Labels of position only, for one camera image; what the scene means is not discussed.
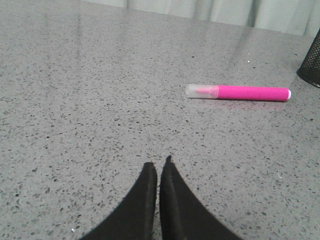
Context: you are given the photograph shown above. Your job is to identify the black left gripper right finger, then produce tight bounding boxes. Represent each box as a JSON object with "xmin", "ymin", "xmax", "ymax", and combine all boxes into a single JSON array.
[{"xmin": 159, "ymin": 155, "xmax": 240, "ymax": 240}]

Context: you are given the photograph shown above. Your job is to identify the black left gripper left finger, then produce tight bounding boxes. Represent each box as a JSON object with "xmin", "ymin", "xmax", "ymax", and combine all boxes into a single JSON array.
[{"xmin": 82, "ymin": 162, "xmax": 157, "ymax": 240}]

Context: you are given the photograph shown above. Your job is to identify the pink marker pen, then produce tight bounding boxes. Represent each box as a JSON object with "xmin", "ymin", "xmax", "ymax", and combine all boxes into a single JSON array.
[{"xmin": 185, "ymin": 84, "xmax": 292, "ymax": 102}]

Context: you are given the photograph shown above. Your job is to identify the black mesh pen cup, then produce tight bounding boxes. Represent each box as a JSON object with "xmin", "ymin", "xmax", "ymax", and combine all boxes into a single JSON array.
[{"xmin": 296, "ymin": 31, "xmax": 320, "ymax": 88}]

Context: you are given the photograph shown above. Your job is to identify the grey curtain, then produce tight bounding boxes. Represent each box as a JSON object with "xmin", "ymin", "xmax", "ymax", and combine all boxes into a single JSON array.
[{"xmin": 79, "ymin": 0, "xmax": 320, "ymax": 37}]

